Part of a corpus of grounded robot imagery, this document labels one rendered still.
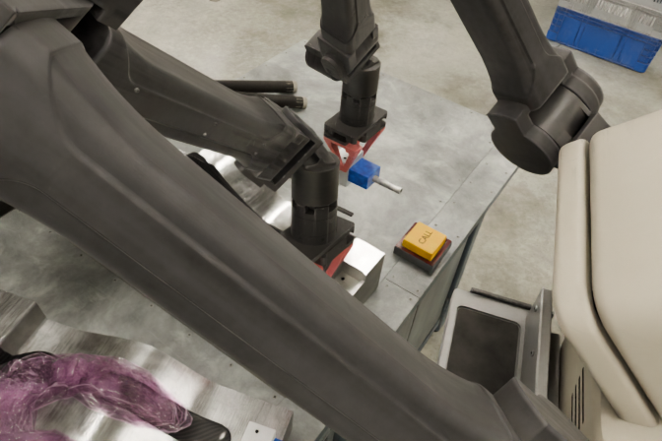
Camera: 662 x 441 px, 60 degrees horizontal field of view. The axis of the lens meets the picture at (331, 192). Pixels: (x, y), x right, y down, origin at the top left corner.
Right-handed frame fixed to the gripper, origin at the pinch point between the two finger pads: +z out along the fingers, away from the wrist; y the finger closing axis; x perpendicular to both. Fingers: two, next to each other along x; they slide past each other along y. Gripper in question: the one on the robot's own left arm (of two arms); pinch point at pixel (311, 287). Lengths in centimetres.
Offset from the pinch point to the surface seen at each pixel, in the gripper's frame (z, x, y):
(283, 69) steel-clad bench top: -1, -57, -65
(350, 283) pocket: 8.9, -1.7, -13.1
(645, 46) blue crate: 37, 3, -316
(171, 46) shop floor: 45, -207, -157
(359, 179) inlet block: -1.6, -9.3, -26.7
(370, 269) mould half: 6.2, 0.7, -15.3
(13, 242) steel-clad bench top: 11, -56, 12
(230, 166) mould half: -2.3, -28.9, -15.2
